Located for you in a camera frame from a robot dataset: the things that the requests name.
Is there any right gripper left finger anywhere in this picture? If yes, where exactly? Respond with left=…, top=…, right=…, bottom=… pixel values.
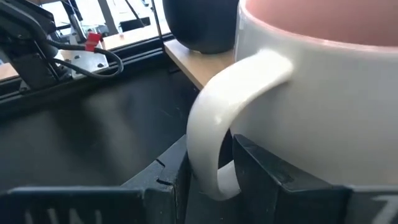
left=0, top=135, right=191, bottom=224

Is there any silver mounting plate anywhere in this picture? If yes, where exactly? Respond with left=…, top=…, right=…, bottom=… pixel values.
left=58, top=46, right=109, bottom=78

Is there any red cable tag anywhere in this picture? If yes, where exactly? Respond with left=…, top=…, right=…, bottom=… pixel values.
left=84, top=30, right=103, bottom=52

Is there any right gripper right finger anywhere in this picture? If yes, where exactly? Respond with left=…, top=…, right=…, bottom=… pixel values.
left=232, top=133, right=398, bottom=224

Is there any dark teal round mug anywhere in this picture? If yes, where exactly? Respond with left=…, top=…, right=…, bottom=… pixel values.
left=161, top=0, right=240, bottom=55

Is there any white mug with pink inside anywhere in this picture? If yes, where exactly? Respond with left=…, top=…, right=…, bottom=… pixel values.
left=185, top=0, right=398, bottom=202

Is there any black table mat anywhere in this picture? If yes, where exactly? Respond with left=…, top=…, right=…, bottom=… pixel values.
left=0, top=55, right=237, bottom=224

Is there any wooden shelf with black posts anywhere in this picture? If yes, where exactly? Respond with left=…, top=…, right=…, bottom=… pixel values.
left=150, top=0, right=236, bottom=91

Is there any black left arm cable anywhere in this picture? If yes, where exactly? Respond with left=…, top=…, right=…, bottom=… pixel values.
left=46, top=39, right=124, bottom=80

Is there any black aluminium table frame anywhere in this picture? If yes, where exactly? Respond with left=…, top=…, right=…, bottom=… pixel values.
left=0, top=32, right=175, bottom=116

